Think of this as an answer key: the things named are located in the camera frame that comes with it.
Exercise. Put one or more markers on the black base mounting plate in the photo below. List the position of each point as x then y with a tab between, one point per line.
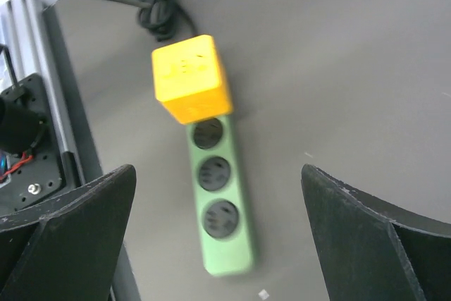
31	167

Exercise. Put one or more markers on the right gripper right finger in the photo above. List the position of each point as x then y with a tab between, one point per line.
370	249

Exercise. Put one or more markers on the yellow plug adapter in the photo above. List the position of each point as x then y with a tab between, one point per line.
190	81

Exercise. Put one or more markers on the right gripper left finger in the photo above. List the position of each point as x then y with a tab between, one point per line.
67	247

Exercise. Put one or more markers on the green power strip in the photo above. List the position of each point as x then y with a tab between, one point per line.
221	200

